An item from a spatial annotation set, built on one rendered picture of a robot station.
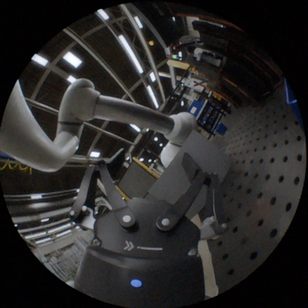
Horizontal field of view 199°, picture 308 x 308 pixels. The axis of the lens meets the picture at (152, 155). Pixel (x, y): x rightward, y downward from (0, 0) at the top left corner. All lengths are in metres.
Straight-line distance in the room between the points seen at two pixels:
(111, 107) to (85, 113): 0.10
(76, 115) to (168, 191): 0.48
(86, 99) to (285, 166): 0.59
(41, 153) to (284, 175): 0.42
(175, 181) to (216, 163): 0.20
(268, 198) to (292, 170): 0.08
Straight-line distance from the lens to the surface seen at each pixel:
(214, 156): 0.43
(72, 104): 0.38
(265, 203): 0.26
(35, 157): 0.15
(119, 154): 0.17
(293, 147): 0.30
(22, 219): 5.97
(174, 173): 0.38
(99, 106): 0.37
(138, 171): 2.57
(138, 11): 0.36
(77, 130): 0.40
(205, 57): 0.60
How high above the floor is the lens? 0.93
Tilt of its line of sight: 16 degrees up
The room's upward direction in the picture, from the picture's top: 53 degrees counter-clockwise
